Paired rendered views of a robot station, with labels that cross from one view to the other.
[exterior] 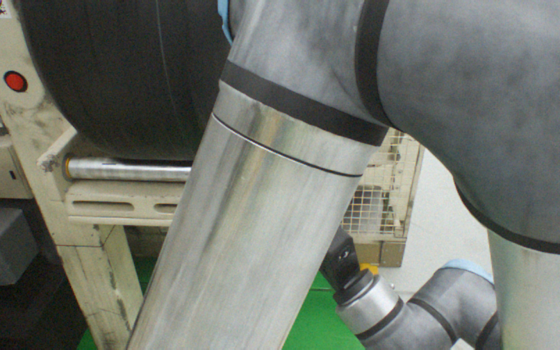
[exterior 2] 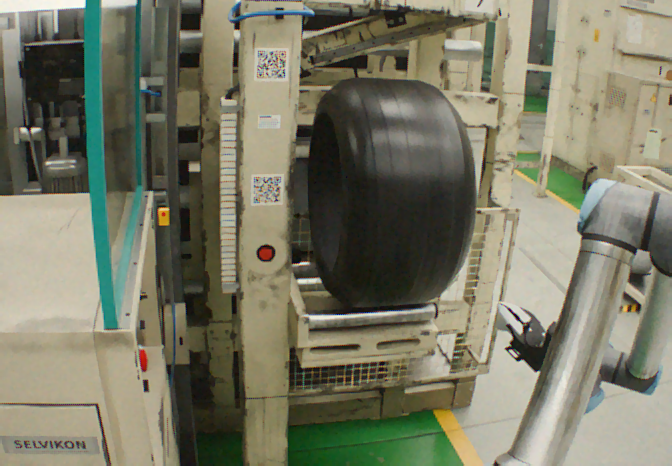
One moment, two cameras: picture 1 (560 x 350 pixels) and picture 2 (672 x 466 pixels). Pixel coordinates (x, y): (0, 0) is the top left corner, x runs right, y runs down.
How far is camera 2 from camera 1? 0.99 m
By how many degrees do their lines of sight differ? 21
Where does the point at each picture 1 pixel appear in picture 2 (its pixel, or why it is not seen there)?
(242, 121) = (609, 252)
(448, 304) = not seen: hidden behind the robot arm
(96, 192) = (330, 338)
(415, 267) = (482, 403)
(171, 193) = (390, 332)
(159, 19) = (454, 208)
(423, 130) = (659, 249)
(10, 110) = (252, 277)
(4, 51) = (266, 230)
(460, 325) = (604, 369)
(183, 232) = (590, 294)
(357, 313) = not seen: hidden behind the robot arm
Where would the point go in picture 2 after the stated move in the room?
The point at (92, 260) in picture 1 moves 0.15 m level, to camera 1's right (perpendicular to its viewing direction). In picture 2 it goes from (275, 410) to (326, 404)
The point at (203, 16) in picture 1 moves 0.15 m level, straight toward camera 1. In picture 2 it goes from (471, 204) to (516, 228)
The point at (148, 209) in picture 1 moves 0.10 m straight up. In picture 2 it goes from (371, 347) to (375, 313)
